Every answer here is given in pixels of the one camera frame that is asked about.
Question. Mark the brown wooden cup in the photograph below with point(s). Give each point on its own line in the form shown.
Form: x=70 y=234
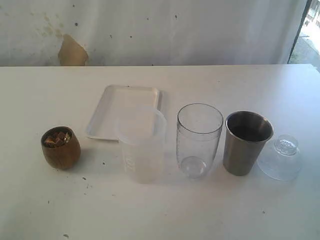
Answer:
x=63 y=157

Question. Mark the white rectangular tray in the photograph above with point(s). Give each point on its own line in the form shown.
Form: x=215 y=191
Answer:
x=115 y=100

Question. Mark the gold coin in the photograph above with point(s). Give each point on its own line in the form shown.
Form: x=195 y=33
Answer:
x=67 y=138

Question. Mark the clear plastic shaker cup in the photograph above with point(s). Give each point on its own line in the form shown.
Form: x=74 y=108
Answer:
x=199 y=128

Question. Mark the brown wooden cubes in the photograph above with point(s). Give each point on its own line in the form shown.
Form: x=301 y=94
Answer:
x=55 y=140

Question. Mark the clear plastic shaker lid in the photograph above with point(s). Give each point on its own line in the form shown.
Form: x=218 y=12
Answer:
x=280 y=158

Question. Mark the translucent plastic measuring cup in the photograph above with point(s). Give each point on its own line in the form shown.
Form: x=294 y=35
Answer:
x=141 y=132

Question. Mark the stainless steel cup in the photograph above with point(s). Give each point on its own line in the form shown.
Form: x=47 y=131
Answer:
x=246 y=134

